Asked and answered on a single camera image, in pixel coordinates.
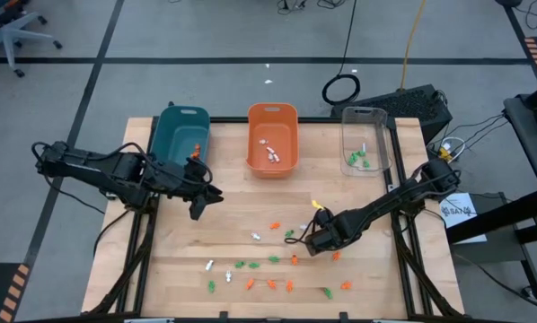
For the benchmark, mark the black mesh computer case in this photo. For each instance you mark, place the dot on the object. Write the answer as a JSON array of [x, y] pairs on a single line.
[[407, 105]]

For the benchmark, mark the black side stand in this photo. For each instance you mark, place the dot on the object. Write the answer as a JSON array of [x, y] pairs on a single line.
[[497, 218]]

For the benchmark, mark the black table frame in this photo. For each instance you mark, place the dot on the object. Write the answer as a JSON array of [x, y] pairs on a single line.
[[228, 119]]

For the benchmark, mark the grey office chair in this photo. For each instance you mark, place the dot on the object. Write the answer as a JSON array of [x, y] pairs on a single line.
[[9, 36]]

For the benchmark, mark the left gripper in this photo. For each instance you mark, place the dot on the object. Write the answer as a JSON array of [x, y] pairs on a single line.
[[178, 179]]

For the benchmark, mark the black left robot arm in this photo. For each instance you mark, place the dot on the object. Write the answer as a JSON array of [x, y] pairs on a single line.
[[93, 166]]

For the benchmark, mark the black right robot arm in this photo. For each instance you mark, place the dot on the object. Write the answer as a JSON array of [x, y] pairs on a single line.
[[385, 204]]

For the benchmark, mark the black frame clip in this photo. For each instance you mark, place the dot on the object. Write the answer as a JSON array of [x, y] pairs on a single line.
[[342, 316], [223, 316]]

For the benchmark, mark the teal plastic bin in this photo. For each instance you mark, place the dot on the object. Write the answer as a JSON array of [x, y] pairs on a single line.
[[178, 130]]

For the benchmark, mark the white printed paper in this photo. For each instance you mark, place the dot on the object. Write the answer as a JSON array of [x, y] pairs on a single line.
[[457, 220]]

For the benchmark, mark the orange plastic bin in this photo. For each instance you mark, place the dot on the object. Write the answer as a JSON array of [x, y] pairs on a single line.
[[259, 134]]

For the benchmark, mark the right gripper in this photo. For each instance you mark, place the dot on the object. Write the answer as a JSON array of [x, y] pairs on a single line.
[[333, 229]]

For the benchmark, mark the yellow power plug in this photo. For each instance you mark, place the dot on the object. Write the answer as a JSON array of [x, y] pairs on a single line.
[[443, 155]]

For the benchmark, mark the clear plastic bin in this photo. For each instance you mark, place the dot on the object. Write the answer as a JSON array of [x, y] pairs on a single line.
[[376, 134]]

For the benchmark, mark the black desk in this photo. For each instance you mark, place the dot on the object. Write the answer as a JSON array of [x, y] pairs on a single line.
[[533, 157]]

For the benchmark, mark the silver aluminium bar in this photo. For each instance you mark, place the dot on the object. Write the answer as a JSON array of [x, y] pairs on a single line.
[[149, 320], [392, 320]]

